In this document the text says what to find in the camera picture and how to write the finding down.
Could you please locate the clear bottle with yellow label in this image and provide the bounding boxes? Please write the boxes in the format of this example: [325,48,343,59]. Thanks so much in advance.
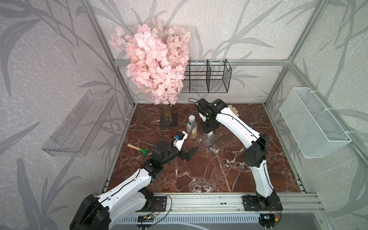
[186,121,197,139]

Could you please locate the clear bottle with blue label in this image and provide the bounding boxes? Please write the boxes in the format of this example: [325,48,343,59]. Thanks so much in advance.
[202,134,214,149]

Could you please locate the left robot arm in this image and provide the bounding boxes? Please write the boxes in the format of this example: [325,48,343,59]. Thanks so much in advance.
[69,140,198,230]

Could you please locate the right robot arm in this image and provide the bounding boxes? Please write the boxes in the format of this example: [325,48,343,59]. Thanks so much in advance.
[195,98,275,203]

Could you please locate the beige work glove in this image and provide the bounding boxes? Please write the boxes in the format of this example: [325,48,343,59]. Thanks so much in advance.
[228,104,239,117]

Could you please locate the pink artificial blossom tree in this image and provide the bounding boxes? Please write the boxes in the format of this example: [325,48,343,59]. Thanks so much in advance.
[109,19,191,124]

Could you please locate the white mesh basket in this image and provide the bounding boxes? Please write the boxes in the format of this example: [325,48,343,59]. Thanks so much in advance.
[279,87,352,159]

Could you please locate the black wire basket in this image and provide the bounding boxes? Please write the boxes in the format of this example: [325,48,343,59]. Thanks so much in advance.
[181,59,232,94]

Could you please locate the green toy rake wooden handle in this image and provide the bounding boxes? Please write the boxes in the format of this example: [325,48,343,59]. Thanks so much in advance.
[127,144,150,158]

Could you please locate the clear acrylic wall shelf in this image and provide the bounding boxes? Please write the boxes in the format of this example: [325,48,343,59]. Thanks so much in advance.
[41,90,116,157]

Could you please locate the aluminium mounting rail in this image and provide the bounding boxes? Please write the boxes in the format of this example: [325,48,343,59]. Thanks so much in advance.
[155,193,325,214]

